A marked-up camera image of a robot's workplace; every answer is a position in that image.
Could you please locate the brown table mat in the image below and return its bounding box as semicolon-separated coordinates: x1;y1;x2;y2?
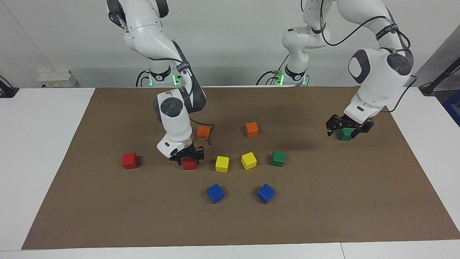
22;86;460;250

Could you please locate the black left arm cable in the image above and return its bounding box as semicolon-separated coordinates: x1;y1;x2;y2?
301;0;418;113

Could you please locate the white power box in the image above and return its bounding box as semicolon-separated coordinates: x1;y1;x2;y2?
37;70;78;88

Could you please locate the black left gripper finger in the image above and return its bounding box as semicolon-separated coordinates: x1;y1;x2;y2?
326;115;340;137
350;124;373;140

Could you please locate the black base cable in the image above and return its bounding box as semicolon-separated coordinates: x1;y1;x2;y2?
135;69;151;87
256;54;290;86

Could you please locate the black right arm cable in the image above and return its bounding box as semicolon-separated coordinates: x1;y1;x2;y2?
146;54;215;146

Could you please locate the black camera stand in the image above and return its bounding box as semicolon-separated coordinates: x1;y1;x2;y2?
418;57;460;96

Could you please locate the yellow wooden cube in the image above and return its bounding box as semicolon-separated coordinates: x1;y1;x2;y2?
215;156;230;173
241;152;258;170

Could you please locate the blue wooden cube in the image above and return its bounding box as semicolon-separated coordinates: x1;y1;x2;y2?
206;183;225;204
257;183;276;204

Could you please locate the black clamp mount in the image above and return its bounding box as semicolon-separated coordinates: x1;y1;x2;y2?
0;75;19;99

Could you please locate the blue crate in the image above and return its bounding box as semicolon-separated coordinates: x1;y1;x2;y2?
442;89;460;127

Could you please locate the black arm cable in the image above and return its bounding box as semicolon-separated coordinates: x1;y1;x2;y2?
301;0;418;113
146;54;215;146

